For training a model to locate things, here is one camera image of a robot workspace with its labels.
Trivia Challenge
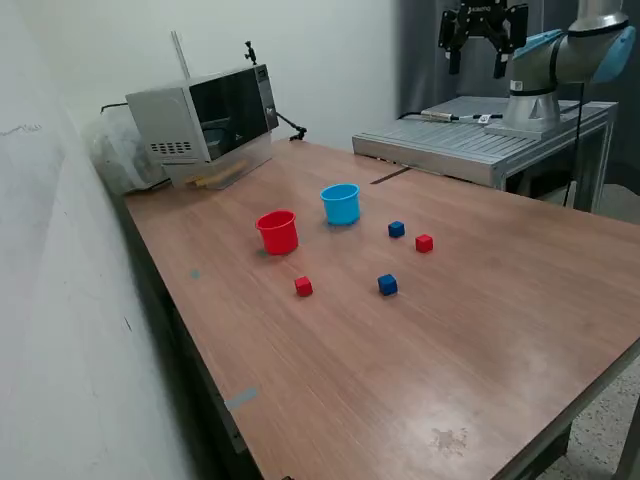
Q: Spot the red plastic cup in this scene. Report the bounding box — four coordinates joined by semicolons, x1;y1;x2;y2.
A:
254;209;300;257

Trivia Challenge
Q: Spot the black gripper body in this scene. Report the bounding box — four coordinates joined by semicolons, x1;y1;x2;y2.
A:
457;0;511;34

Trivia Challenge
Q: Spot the black hanging cable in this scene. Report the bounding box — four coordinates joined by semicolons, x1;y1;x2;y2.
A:
563;82;587;207

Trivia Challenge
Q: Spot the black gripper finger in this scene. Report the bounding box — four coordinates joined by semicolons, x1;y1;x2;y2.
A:
487;3;530;80
438;8;474;76

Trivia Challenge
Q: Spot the silver microwave oven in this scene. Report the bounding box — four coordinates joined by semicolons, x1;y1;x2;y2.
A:
124;63;280;166

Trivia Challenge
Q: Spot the aluminium base mounting plate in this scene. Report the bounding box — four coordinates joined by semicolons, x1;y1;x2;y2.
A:
484;117;574;142

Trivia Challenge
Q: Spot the white cable with tag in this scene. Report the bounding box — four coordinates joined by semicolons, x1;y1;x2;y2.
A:
456;112;505;125

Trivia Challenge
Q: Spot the long blue tape strip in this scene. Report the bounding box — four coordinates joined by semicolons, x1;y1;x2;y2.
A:
223;387;259;412

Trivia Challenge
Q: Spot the aluminium profile robot stand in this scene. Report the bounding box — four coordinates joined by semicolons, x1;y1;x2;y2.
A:
352;95;619;212

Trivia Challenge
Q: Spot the silver connector box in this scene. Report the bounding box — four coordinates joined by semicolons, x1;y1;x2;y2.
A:
420;108;459;124

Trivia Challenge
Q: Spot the dark tape strip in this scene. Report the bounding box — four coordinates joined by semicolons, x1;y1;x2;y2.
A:
370;166;414;186

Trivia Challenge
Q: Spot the blue plastic cup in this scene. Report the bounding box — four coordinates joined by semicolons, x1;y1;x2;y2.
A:
319;183;361;227

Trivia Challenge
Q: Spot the white thin rod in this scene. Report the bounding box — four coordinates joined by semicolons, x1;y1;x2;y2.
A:
170;30;193;81

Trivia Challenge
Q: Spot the clear plastic bag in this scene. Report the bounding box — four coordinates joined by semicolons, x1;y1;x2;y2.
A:
82;107;172;197

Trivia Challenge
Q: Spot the grey metal table bracket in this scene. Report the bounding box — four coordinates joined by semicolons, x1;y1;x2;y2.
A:
219;399;248;454

